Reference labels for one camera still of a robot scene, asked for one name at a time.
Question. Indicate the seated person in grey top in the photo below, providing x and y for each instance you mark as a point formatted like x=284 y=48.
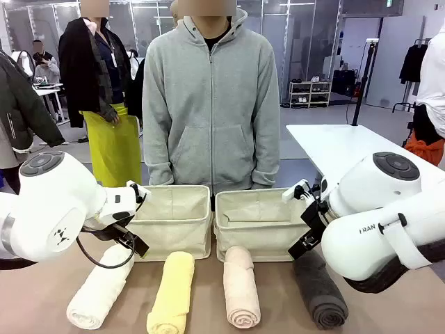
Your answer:
x=47 y=66

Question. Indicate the clothes rack with black garment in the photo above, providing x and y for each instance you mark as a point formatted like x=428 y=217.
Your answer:
x=412 y=66

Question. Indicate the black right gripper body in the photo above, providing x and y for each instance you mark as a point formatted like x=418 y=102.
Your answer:
x=316 y=219

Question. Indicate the black case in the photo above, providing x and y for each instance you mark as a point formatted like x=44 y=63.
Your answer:
x=344 y=81

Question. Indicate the white towel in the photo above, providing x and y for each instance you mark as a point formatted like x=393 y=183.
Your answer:
x=99 y=295

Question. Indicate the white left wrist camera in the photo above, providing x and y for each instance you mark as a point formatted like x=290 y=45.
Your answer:
x=136 y=189

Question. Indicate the hand of apron person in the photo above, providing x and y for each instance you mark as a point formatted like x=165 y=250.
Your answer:
x=113 y=117

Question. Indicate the cream fabric basket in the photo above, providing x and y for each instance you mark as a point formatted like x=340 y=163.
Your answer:
x=174 y=226
x=257 y=229

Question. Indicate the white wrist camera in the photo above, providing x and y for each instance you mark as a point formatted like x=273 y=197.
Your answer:
x=136 y=189
x=293 y=190

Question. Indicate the black tripod pole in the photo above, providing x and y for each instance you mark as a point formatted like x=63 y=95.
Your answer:
x=363 y=83

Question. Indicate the white background desk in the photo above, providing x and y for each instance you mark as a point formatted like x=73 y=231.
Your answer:
x=48 y=88

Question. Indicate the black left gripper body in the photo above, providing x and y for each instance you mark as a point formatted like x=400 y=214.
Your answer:
x=111 y=231

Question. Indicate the pink towel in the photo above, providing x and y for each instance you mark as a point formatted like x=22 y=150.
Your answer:
x=240 y=292

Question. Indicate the yellow towel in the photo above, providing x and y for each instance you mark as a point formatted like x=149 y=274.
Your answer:
x=172 y=295

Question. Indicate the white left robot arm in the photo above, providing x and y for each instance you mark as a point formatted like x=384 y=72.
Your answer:
x=52 y=205

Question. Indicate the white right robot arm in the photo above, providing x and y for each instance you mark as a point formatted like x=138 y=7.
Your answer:
x=368 y=222

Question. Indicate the person in grey hoodie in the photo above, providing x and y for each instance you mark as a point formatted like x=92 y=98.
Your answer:
x=208 y=104

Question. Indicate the dark grey towel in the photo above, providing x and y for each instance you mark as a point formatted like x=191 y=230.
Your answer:
x=321 y=295

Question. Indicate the person in white shirt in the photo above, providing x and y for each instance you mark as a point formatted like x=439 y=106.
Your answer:
x=431 y=94

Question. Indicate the white shoe rack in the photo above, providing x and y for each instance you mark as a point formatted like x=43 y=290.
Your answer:
x=309 y=94

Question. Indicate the person in dark green jacket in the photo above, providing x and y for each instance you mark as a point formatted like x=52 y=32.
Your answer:
x=17 y=115

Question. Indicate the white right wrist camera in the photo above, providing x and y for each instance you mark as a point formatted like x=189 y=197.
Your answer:
x=293 y=190

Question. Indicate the white table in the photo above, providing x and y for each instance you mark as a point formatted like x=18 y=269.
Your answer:
x=333 y=146

